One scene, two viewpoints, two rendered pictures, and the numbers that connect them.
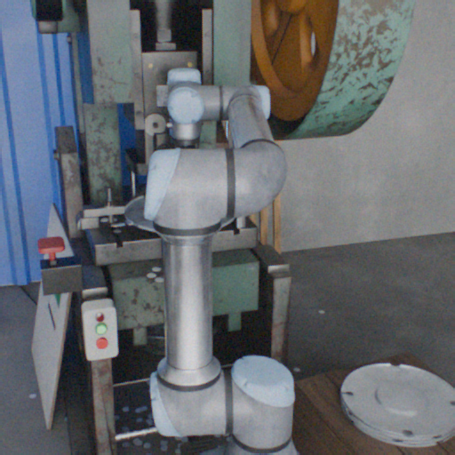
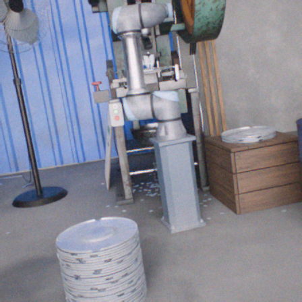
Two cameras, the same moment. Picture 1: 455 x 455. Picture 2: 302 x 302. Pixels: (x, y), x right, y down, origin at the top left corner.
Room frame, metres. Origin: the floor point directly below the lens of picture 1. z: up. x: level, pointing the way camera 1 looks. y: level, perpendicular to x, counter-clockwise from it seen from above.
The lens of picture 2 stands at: (-0.91, -0.44, 0.79)
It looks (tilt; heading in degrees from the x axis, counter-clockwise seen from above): 11 degrees down; 14
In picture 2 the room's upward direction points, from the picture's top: 8 degrees counter-clockwise
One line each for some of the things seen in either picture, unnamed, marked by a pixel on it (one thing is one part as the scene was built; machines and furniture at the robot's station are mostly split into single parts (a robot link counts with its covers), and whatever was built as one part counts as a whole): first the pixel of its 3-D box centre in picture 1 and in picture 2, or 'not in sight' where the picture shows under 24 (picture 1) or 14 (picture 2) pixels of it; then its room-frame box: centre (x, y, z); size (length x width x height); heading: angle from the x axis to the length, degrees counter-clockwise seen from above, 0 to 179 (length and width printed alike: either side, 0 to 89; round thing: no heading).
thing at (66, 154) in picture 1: (74, 287); (114, 124); (1.81, 0.47, 0.45); 0.92 x 0.12 x 0.90; 17
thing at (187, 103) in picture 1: (193, 103); not in sight; (1.44, 0.08, 1.09); 0.11 x 0.11 x 0.08; 4
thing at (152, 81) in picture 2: not in sight; (150, 81); (1.59, 0.12, 0.72); 0.25 x 0.14 x 0.14; 17
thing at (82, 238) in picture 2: not in sight; (97, 233); (0.37, 0.11, 0.25); 0.29 x 0.29 x 0.01
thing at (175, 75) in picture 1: (184, 94); not in sight; (1.53, 0.10, 1.10); 0.09 x 0.08 x 0.11; 4
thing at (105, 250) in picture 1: (167, 226); (149, 87); (1.76, 0.17, 0.68); 0.45 x 0.30 x 0.06; 107
